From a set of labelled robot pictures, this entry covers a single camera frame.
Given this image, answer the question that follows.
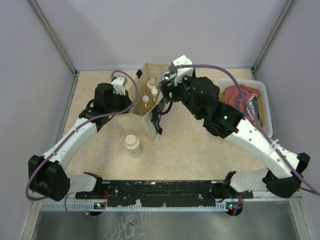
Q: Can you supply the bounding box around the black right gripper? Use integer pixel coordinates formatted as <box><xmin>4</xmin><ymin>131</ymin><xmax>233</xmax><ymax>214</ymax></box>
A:
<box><xmin>159</xmin><ymin>72</ymin><xmax>204</xmax><ymax>121</ymax></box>

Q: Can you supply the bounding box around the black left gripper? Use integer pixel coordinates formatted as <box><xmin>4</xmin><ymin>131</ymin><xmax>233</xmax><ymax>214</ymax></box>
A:
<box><xmin>106</xmin><ymin>88</ymin><xmax>134</xmax><ymax>115</ymax></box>

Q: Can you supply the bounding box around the cream canvas tote bag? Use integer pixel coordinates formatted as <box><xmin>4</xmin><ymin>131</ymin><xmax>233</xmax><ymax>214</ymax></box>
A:
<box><xmin>115</xmin><ymin>62</ymin><xmax>169</xmax><ymax>144</ymax></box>

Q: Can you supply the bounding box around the cream lotion bottle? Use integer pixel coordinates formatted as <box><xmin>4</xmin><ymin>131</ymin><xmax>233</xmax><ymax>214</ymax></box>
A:
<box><xmin>146</xmin><ymin>77</ymin><xmax>156</xmax><ymax>95</ymax></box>

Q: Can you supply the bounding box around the silver bottle white cap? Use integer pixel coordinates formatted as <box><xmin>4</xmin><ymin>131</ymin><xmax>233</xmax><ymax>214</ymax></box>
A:
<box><xmin>154</xmin><ymin>71</ymin><xmax>171</xmax><ymax>88</ymax></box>

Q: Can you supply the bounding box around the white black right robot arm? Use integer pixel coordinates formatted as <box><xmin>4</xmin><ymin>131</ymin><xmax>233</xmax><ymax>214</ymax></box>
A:
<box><xmin>155</xmin><ymin>74</ymin><xmax>310</xmax><ymax>199</ymax></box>

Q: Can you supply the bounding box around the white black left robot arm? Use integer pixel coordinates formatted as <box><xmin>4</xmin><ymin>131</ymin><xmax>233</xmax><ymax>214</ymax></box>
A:
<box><xmin>25</xmin><ymin>80</ymin><xmax>133</xmax><ymax>202</ymax></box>

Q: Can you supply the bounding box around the white plastic basket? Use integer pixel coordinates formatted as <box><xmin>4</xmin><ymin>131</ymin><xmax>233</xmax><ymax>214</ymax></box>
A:
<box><xmin>216</xmin><ymin>78</ymin><xmax>273</xmax><ymax>138</ymax></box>

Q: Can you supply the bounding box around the orange printed t-shirt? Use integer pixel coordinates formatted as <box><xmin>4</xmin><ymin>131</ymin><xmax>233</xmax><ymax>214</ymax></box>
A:
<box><xmin>224</xmin><ymin>84</ymin><xmax>261</xmax><ymax>110</ymax></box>

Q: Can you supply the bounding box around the tan cloth in basket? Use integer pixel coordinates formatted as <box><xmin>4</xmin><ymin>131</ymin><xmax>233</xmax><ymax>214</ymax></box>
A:
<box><xmin>219</xmin><ymin>92</ymin><xmax>265</xmax><ymax>127</ymax></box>

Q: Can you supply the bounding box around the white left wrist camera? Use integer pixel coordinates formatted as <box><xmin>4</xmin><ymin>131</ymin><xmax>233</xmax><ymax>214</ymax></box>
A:
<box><xmin>111</xmin><ymin>76</ymin><xmax>128</xmax><ymax>96</ymax></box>

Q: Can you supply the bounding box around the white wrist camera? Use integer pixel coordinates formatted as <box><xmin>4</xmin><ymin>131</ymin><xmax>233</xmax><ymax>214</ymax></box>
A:
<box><xmin>168</xmin><ymin>55</ymin><xmax>194</xmax><ymax>86</ymax></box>
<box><xmin>111</xmin><ymin>76</ymin><xmax>128</xmax><ymax>96</ymax></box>

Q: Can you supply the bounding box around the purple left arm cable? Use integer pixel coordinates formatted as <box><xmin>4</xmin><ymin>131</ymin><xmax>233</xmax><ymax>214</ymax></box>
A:
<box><xmin>24</xmin><ymin>70</ymin><xmax>140</xmax><ymax>220</ymax></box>

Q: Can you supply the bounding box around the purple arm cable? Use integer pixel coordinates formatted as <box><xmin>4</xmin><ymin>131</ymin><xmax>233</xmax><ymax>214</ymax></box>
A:
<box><xmin>24</xmin><ymin>70</ymin><xmax>140</xmax><ymax>220</ymax></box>
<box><xmin>172</xmin><ymin>64</ymin><xmax>320</xmax><ymax>217</ymax></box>

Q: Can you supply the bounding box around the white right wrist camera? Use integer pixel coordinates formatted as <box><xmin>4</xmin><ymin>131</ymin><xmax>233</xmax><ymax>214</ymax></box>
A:
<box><xmin>168</xmin><ymin>55</ymin><xmax>194</xmax><ymax>86</ymax></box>

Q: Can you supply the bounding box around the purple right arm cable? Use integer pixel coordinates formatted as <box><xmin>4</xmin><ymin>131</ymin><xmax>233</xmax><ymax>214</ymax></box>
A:
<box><xmin>172</xmin><ymin>64</ymin><xmax>320</xmax><ymax>217</ymax></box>

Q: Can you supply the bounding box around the aluminium frame rail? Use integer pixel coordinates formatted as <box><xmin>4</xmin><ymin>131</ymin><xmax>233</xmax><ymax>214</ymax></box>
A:
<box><xmin>28</xmin><ymin>0</ymin><xmax>79</xmax><ymax>76</ymax></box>

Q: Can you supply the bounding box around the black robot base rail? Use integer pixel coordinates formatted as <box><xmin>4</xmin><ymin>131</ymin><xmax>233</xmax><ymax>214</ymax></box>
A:
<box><xmin>75</xmin><ymin>180</ymin><xmax>240</xmax><ymax>208</ymax></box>

